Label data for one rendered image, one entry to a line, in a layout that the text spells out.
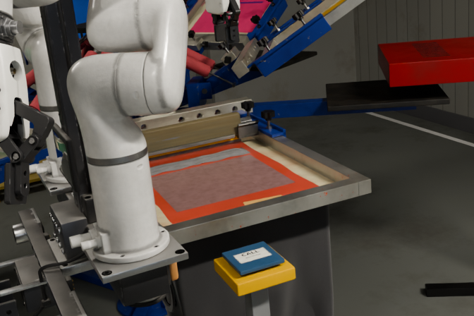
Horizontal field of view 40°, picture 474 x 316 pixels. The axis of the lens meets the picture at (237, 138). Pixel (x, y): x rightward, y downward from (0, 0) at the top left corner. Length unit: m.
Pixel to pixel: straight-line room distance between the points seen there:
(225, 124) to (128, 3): 1.16
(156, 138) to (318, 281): 0.66
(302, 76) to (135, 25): 5.19
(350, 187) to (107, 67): 0.86
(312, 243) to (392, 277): 1.53
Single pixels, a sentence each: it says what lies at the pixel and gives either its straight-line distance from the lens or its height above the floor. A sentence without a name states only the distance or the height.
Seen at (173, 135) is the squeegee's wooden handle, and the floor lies 1.03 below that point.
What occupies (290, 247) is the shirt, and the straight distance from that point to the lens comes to 1.75.
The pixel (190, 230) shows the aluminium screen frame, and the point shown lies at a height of 0.98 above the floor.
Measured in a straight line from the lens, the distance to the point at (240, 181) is 1.83.
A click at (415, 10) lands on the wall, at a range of 5.68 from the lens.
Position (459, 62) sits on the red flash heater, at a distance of 2.55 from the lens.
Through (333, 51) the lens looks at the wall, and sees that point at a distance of 6.30.
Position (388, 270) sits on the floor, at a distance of 3.33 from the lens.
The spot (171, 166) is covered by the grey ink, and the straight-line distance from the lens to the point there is 2.00.
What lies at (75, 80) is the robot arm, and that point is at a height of 1.42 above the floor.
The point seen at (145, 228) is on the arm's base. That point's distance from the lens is 1.05.
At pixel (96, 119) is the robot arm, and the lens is 0.99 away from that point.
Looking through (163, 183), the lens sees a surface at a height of 0.96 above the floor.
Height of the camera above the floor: 1.59
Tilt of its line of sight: 17 degrees down
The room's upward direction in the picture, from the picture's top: 6 degrees counter-clockwise
